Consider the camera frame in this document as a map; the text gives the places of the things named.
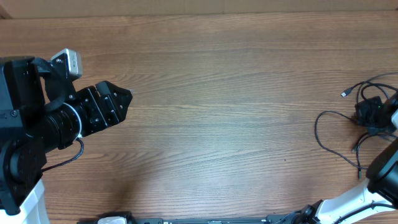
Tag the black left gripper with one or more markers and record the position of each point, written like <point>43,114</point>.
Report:
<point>88,98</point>

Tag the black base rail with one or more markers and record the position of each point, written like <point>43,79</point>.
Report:
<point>127,217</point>

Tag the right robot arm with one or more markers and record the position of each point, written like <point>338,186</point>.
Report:
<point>378,192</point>

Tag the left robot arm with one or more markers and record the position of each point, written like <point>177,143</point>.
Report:
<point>41,111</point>

